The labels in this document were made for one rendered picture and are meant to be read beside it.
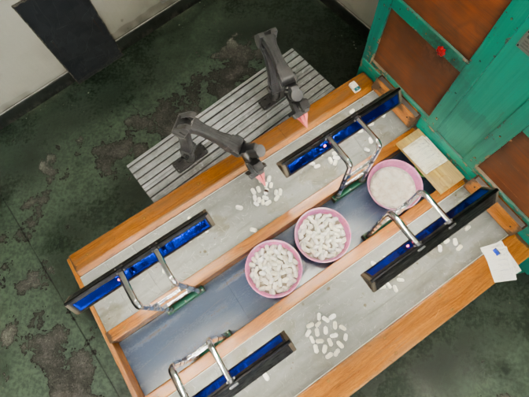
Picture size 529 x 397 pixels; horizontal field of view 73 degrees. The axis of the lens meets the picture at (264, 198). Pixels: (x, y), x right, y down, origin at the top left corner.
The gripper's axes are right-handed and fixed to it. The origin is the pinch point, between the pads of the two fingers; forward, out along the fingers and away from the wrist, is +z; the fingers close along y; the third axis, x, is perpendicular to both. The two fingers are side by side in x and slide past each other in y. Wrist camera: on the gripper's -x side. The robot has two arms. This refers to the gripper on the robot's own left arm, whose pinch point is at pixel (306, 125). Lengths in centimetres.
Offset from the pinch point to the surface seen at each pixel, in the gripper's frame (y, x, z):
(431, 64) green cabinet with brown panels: 51, -33, -3
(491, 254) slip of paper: 33, -56, 80
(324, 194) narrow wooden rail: -11.2, -13.5, 30.4
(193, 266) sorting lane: -83, -7, 27
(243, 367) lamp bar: -82, -65, 42
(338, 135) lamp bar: -0.6, -31.3, 1.3
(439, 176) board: 40, -30, 48
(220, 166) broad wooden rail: -46.0, 13.9, -2.0
